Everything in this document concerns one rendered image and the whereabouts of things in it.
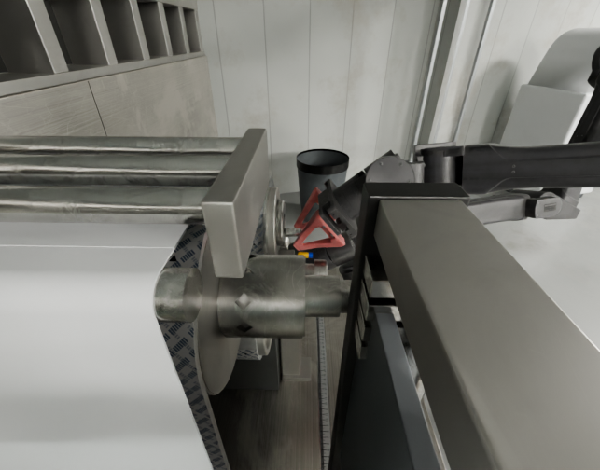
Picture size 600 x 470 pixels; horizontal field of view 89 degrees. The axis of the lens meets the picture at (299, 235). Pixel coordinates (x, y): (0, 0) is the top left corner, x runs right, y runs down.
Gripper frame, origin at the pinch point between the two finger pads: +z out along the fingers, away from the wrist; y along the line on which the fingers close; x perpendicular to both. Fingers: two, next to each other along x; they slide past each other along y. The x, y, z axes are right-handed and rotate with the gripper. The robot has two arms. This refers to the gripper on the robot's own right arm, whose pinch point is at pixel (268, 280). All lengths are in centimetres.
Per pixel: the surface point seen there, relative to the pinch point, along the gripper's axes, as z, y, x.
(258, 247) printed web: -9.2, -12.4, 14.6
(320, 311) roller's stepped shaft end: -20.5, -32.8, 18.5
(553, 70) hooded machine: -217, 282, -103
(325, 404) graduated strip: -1.9, -16.6, -20.9
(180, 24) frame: 5, 64, 56
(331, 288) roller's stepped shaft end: -21.9, -31.9, 19.3
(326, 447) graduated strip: -1.7, -24.0, -20.8
